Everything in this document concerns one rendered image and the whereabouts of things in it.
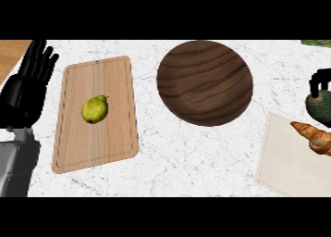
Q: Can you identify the brown croissant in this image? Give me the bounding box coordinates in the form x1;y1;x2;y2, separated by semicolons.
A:
288;120;331;160

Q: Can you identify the green patterned object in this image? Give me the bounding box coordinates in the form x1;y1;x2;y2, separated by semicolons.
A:
301;39;331;49

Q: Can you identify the dark wooden bowl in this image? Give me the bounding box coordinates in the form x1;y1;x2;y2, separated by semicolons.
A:
157;40;254;128

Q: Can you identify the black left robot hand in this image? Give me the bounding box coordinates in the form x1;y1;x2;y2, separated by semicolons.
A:
0;39;61;131

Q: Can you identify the wooden cutting board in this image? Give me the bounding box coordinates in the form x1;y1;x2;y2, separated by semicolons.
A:
51;55;141;175

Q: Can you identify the green pear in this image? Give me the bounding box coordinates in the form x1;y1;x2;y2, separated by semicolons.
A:
80;94;111;125

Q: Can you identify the beige placemat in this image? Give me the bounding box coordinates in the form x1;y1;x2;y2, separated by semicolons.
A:
254;111;331;198

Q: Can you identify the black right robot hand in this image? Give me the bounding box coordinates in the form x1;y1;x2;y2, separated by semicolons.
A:
307;66;331;133

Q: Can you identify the dark green squash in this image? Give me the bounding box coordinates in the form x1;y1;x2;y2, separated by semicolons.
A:
304;89;331;124

